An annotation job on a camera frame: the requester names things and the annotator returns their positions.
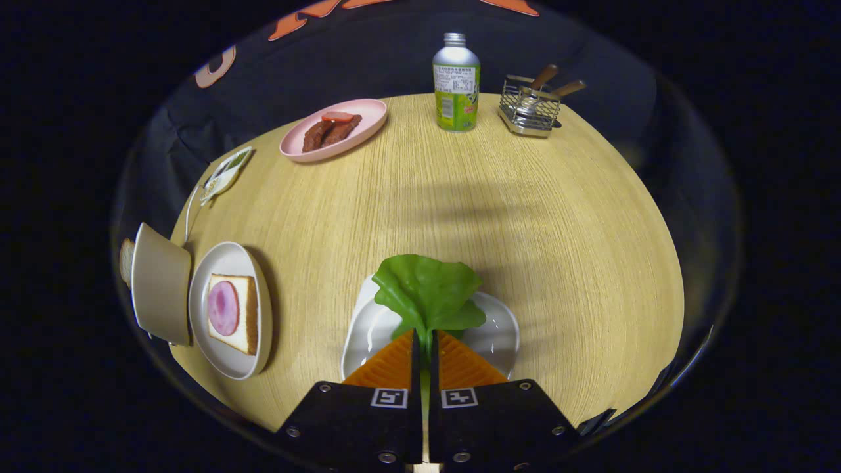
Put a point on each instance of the red tomato slice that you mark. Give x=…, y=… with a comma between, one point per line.
x=337, y=117

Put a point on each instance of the white toaster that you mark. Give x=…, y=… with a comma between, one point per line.
x=161, y=282

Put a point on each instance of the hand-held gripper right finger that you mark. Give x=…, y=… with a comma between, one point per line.
x=493, y=420

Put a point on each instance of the white irregular plate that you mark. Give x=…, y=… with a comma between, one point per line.
x=499, y=335

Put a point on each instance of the white round plate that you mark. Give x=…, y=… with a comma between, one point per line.
x=230, y=259

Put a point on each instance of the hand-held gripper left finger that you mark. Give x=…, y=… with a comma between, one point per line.
x=355, y=420

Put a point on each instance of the green label metal bottle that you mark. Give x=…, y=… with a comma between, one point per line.
x=456, y=92

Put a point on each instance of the bread slice with crust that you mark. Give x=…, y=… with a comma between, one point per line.
x=250, y=315

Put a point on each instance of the green lettuce leaf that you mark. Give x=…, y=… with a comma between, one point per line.
x=427, y=289

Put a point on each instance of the pink plate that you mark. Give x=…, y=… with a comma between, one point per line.
x=368, y=115

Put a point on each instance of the white divided dish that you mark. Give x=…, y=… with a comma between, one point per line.
x=223, y=177

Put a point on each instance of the pink ham slice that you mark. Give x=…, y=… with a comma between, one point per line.
x=223, y=309

